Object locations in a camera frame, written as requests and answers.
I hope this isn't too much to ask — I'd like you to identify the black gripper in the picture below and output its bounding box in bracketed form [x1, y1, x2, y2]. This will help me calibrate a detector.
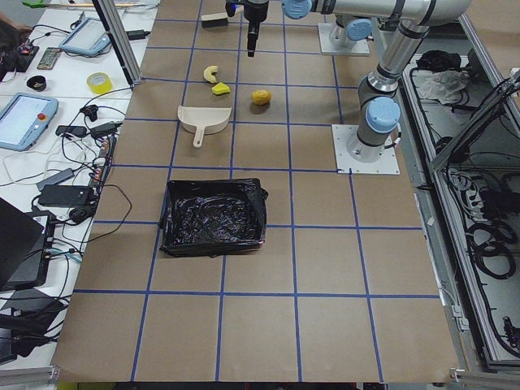
[244, 0, 269, 58]

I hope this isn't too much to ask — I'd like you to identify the beige hand brush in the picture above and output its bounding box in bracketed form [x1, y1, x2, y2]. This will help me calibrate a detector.
[201, 12, 228, 28]

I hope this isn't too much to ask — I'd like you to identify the curved melon rind piece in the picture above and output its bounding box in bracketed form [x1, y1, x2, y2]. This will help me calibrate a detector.
[203, 65, 219, 85]

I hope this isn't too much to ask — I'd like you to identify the yellow sponge piece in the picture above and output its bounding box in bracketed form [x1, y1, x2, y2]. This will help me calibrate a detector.
[211, 82, 231, 96]

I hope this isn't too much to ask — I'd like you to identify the orange potato-like lump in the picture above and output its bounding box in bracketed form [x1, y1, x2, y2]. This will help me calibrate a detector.
[250, 89, 272, 106]

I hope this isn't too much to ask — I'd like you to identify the beige plastic dustpan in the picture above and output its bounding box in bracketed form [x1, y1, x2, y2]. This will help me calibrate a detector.
[177, 106, 232, 148]

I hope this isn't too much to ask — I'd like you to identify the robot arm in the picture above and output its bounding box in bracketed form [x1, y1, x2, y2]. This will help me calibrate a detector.
[281, 1, 470, 163]

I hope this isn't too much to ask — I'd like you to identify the bin with black bag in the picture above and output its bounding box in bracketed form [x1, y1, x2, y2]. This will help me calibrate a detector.
[159, 178, 268, 257]

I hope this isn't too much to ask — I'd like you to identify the yellow tape roll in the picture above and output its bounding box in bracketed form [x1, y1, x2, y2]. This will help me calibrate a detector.
[86, 72, 113, 95]

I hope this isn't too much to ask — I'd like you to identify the far blue teach pendant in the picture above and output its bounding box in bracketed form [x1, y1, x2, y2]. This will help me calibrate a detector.
[58, 18, 111, 57]

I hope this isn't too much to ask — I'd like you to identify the blue teach pendant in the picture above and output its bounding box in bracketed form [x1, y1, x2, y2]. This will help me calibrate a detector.
[1, 93, 59, 151]
[58, 18, 111, 57]

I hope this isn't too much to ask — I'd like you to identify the black power strip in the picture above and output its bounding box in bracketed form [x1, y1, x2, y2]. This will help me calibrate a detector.
[89, 135, 117, 193]

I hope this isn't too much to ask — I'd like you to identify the crumpled white cloth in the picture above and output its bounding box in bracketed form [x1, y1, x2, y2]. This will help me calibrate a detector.
[418, 71, 470, 104]

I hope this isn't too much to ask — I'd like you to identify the smartphone with colourful screen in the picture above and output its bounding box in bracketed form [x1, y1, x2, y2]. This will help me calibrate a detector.
[37, 47, 62, 70]

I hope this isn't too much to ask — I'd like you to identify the near blue teach pendant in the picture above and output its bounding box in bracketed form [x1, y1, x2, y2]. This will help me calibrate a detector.
[1, 93, 59, 151]

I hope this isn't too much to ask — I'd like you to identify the black power adapter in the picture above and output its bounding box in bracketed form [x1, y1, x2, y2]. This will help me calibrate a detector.
[38, 184, 93, 207]

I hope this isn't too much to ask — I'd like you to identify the black laptop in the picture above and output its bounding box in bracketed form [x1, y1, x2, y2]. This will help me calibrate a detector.
[1, 200, 56, 292]

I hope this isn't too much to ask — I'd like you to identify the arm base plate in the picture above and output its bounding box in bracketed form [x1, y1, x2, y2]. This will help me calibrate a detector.
[331, 124, 400, 175]
[318, 23, 370, 57]

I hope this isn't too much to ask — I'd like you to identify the aluminium frame post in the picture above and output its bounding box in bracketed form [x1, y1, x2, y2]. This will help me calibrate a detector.
[93, 0, 141, 89]

